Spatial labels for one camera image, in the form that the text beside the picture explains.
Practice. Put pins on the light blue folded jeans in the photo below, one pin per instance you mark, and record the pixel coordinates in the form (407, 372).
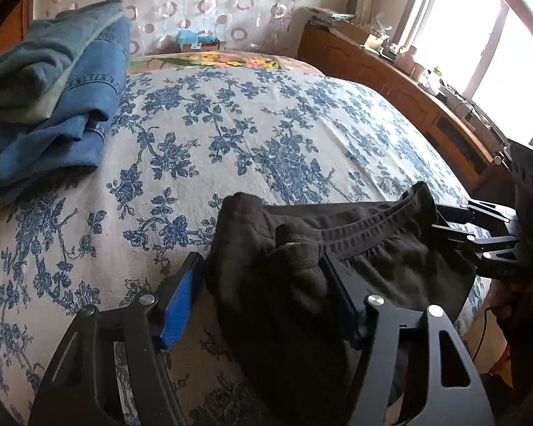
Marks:
(40, 62)

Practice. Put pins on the colourful floral pillow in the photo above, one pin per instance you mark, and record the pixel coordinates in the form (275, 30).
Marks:
(231, 58)

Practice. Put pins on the stack of papers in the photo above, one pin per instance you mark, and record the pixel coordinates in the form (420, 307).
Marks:
(328, 14)

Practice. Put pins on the black pants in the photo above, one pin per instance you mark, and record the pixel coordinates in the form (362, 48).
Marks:
(275, 301)

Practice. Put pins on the wooden cabinet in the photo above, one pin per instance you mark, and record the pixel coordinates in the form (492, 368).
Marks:
(382, 71)

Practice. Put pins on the small cardboard box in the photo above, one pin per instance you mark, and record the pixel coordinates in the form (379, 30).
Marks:
(204, 46)

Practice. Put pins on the light blue plastic pack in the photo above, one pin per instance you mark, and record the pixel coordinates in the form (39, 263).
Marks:
(193, 36)

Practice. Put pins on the open cardboard box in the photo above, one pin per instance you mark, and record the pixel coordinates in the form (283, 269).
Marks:
(351, 32)

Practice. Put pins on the pink jar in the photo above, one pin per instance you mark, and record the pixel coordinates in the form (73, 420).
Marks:
(406, 61)

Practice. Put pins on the person's right hand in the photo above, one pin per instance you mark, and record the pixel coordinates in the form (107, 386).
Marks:
(506, 297)

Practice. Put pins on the wooden headboard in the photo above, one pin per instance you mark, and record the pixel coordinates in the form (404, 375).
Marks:
(28, 9)

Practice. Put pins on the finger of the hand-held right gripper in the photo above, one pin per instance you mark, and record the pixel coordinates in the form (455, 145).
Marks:
(488, 215)
(493, 248)

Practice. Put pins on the dark blue folded jeans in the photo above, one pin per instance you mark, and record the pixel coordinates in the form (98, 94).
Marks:
(71, 142)

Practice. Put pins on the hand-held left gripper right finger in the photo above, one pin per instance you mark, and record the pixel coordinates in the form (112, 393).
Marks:
(350, 315)

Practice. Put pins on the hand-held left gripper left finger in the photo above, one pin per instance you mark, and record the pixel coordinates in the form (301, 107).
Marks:
(177, 306)

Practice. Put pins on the blue floral bed sheet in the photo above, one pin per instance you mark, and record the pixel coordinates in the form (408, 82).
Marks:
(248, 120)

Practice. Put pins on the window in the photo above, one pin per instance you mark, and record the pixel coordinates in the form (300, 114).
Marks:
(471, 31)

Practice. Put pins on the person's dark clothing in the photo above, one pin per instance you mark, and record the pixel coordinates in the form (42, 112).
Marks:
(531, 341)

